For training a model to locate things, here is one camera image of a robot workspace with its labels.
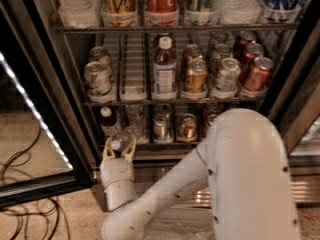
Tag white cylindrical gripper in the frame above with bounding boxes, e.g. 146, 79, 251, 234
100, 136, 137, 211

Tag clear water bottle bottom shelf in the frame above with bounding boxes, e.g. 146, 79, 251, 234
110, 126, 139, 158

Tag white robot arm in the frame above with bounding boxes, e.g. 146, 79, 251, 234
101, 108, 302, 240

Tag brown tea bottle bottom shelf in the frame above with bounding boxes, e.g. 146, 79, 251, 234
100, 107, 121, 137

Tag brown tea bottle shelf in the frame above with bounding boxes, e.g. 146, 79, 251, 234
152, 36, 177, 100
100, 107, 121, 137

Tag stainless steel fridge base grille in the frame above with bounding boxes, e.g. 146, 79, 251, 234
91, 160, 320, 213

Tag silver can bottom shelf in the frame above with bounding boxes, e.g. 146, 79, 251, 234
153, 114, 173, 144

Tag open glass fridge door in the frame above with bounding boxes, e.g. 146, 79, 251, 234
0, 0, 94, 209

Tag gold can bottom shelf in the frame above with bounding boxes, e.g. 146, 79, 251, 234
177, 113, 197, 142

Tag gold can shelf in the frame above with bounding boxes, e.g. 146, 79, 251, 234
182, 59, 208, 100
177, 113, 197, 142
101, 0, 137, 27
182, 44, 203, 66

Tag green white can middle shelf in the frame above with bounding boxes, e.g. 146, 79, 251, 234
84, 61, 112, 103

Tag brown tea bottle middle shelf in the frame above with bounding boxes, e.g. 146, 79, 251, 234
152, 36, 177, 100

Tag red can bottom shelf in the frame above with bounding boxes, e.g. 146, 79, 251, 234
201, 114, 217, 138

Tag gold can middle shelf front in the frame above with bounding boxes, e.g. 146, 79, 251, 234
182, 59, 208, 100

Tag gold can middle shelf rear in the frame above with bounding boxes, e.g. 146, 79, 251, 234
182, 44, 203, 66

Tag clear water bottle top left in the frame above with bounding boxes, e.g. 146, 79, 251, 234
58, 0, 101, 29

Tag gold can top shelf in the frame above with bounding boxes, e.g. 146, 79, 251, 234
101, 0, 137, 27

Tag red can middle shelf front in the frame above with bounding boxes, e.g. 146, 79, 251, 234
239, 57, 273, 98

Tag red cola can top shelf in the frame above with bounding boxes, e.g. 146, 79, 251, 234
145, 0, 179, 26

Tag red can middle shelf rear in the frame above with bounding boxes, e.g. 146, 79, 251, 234
233, 30, 256, 53

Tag green striped can top shelf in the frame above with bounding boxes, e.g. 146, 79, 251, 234
184, 0, 219, 26

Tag closed right fridge door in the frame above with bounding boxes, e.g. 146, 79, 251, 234
278, 58, 320, 177

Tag clear water bottle top right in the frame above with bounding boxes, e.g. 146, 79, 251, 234
220, 0, 261, 25

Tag clear plastic bin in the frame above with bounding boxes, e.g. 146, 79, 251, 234
143, 208, 215, 240

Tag white can behind green can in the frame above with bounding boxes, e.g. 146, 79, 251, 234
88, 46, 112, 74

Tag silver green can middle front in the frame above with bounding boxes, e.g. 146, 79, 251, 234
211, 58, 241, 99

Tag black floor cables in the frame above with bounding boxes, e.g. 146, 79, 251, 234
0, 125, 71, 240

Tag middle wire shelf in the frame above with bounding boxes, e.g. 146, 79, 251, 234
84, 97, 262, 107

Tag wire shelf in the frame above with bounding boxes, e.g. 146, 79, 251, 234
53, 23, 298, 34
84, 97, 262, 107

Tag top wire shelf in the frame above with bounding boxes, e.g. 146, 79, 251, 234
53, 23, 298, 34

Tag orange floor cable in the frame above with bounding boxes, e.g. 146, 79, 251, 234
296, 208, 320, 223

